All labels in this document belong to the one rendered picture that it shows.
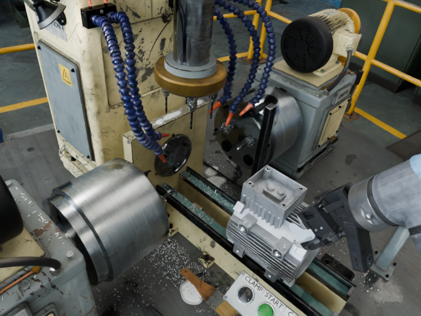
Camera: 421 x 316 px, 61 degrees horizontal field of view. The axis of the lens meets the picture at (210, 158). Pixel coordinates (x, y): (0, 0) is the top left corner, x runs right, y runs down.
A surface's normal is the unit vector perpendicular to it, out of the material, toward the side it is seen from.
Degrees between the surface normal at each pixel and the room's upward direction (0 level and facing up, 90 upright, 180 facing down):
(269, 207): 90
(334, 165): 0
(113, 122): 90
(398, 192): 78
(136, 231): 62
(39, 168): 0
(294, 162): 90
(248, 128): 90
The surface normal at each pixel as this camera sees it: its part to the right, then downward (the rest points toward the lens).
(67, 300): 0.73, 0.48
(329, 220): 0.44, -0.42
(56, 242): 0.08, -0.76
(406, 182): -0.89, -0.09
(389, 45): -0.82, 0.32
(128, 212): 0.56, -0.23
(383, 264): -0.68, 0.43
